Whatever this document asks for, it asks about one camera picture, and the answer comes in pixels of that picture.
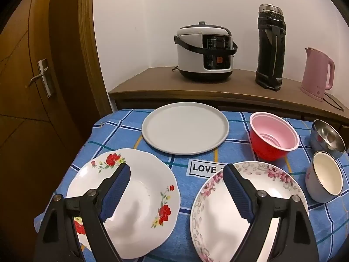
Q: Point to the blue plaid cloth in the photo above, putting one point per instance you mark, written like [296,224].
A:
[180,240]

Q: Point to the red bowl with pink inside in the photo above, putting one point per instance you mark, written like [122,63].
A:
[261,147]

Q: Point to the brown wooden cabinet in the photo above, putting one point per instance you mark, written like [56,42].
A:
[152,82]

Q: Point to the brown wooden door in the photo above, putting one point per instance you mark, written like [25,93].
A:
[21,87]

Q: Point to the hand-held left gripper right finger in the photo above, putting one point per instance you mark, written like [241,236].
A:
[237,193]

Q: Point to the stainless steel bowl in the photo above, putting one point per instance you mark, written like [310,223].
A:
[327,136]

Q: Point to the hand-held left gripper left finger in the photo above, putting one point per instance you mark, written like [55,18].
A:
[117,191]

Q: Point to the white plate with red flowers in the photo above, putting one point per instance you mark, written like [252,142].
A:
[147,180]

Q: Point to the wooden door frame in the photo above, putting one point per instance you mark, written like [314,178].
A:
[90,46]

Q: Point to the white plate with pink flowers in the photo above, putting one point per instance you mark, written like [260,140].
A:
[212,223]

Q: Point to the grey round plate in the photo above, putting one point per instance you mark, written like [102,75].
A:
[185,128]

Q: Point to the pink electric kettle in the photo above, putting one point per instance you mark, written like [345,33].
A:
[313,71]

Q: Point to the white rice cooker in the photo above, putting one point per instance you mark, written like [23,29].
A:
[190,57]

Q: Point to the white enamel cup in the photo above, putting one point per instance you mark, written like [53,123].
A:
[327,174]

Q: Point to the black thermos flask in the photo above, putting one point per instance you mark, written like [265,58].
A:
[268,51]

